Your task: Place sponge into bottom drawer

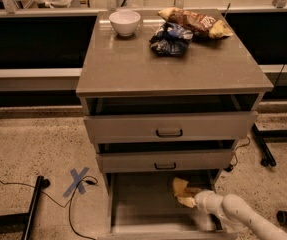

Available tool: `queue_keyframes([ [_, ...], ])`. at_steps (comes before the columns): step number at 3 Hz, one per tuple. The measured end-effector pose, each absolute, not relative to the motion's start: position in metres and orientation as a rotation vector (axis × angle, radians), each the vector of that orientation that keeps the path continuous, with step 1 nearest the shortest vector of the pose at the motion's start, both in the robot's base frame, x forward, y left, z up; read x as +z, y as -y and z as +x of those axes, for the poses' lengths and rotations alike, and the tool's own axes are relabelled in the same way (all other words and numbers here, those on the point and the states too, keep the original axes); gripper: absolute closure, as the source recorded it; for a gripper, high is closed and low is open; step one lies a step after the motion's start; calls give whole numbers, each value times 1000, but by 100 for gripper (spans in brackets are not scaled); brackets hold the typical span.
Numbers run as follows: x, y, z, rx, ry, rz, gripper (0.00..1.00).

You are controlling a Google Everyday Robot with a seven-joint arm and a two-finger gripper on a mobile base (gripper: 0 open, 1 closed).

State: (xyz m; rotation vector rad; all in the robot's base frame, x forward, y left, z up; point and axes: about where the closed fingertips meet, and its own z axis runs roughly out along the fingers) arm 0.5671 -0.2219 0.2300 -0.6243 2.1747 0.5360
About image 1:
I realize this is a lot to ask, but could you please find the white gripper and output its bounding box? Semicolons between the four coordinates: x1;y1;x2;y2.
172;177;223;215

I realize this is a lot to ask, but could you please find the yellow sponge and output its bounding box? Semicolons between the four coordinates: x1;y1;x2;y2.
176;187;202;197

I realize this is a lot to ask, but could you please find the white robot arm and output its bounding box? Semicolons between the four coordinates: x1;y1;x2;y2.
172;177;287;240

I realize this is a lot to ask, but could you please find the grey middle drawer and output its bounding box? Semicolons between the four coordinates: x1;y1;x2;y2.
96;149;232;173

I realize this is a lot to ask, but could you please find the grey open bottom drawer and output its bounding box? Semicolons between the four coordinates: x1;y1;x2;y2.
98;170;237;240

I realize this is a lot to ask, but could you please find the grey drawer cabinet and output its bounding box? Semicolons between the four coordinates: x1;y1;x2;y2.
75;9;275;198

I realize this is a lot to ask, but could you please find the grey top drawer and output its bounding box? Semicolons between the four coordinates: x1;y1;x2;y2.
84;111;258;144

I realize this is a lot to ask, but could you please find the black stand leg right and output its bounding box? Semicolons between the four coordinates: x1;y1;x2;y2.
252;125;287;167

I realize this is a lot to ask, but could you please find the black stand leg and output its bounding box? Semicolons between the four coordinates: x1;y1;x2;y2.
252;125;287;167
0;176;50;240

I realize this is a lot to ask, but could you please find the blue tape cross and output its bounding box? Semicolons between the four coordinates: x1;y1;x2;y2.
63;167;89;198

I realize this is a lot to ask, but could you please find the blue crumpled snack bag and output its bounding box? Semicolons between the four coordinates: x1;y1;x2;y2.
149;22;193;57

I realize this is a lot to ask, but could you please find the brown chip bag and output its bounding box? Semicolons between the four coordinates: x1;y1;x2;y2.
158;7;233;39

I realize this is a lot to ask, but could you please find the black stand leg left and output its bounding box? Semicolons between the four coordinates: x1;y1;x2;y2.
0;176;50;240

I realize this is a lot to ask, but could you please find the white ceramic bowl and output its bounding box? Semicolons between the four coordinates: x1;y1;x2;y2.
109;10;141;37

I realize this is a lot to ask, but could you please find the thin cable right floor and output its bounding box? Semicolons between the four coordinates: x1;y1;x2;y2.
223;135;251;173

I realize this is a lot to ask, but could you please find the black floor cable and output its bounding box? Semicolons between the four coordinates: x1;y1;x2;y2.
0;167;99;240

